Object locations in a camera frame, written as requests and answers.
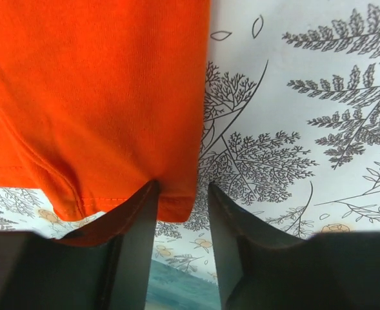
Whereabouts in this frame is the blue plastic tray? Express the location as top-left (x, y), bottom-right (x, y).
top-left (145, 260), bottom-right (221, 309)

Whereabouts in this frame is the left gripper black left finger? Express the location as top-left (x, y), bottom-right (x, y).
top-left (0, 181), bottom-right (159, 309)

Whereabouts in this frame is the orange t shirt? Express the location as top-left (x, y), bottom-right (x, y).
top-left (0, 1), bottom-right (210, 232)

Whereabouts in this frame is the floral tablecloth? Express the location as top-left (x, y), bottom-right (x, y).
top-left (0, 1), bottom-right (380, 282)

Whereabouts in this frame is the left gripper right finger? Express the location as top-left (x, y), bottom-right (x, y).
top-left (208, 184), bottom-right (380, 309)

